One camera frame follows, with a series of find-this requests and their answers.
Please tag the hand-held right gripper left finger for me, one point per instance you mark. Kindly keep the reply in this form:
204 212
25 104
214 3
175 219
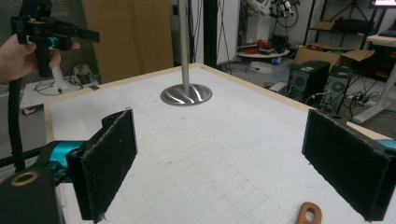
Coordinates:
102 161

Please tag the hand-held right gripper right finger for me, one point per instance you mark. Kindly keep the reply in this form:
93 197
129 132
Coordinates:
345 161

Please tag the wooden spatula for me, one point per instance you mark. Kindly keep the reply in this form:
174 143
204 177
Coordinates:
303 217

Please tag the large cardboard box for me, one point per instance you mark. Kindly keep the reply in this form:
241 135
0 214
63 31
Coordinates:
130 40

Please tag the black computer tower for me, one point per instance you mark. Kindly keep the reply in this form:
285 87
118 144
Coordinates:
306 79
337 87

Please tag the metal stand with round base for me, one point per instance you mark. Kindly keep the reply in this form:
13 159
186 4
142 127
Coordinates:
186 46

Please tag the open cardboard box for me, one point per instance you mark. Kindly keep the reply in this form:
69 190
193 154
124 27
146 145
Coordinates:
317 56

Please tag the white paper sheet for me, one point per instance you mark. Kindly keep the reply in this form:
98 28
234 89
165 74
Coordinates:
261 67

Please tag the white desk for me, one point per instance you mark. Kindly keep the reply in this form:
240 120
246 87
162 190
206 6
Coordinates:
381 39

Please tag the round white platform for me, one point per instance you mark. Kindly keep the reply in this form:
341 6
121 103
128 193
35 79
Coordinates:
264 55

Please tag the black bag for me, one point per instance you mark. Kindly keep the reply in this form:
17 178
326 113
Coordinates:
355 25

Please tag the small cardboard box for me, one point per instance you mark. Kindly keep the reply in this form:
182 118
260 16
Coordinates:
323 25

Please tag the black metal shelf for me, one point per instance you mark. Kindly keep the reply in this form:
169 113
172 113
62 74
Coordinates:
309 18

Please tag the white robot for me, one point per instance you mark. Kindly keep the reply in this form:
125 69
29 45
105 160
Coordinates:
260 18

